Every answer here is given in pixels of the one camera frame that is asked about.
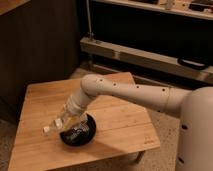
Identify black handle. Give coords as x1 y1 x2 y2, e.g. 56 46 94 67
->
177 58 209 70

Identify black ceramic bowl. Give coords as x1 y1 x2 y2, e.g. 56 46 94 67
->
60 115 96 147

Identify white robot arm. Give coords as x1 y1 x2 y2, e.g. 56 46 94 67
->
60 74 213 171

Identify wooden shelf board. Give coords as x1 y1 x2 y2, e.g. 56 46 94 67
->
92 0 213 21

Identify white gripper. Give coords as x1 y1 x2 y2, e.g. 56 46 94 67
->
60 96 87 124

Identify long grey metal beam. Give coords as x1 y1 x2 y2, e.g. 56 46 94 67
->
80 37 213 84

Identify vertical metal pole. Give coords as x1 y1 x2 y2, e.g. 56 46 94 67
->
86 0 94 40

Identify wooden table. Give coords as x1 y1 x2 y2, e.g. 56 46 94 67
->
8 79 160 171

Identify clear plastic bottle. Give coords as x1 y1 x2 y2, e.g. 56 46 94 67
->
43 109 87 134

